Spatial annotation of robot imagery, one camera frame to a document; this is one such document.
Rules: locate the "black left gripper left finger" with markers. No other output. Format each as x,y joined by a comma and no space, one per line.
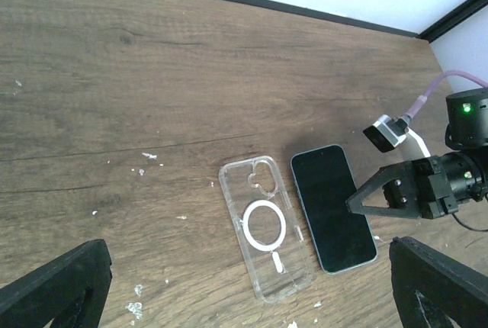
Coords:
69,291

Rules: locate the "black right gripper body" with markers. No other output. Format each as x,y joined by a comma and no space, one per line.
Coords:
424,188

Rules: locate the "dark teal smartphone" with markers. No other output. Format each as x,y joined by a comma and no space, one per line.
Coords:
342,240

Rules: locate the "black aluminium frame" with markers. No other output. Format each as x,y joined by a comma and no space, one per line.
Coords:
448,22

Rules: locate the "clear phone case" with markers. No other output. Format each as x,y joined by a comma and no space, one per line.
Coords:
267,229

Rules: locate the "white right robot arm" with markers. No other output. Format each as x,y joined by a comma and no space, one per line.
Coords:
466,136

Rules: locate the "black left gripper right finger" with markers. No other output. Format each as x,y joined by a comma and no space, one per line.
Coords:
431,289

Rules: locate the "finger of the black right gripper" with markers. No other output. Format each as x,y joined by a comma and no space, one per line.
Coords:
397,182
385,211

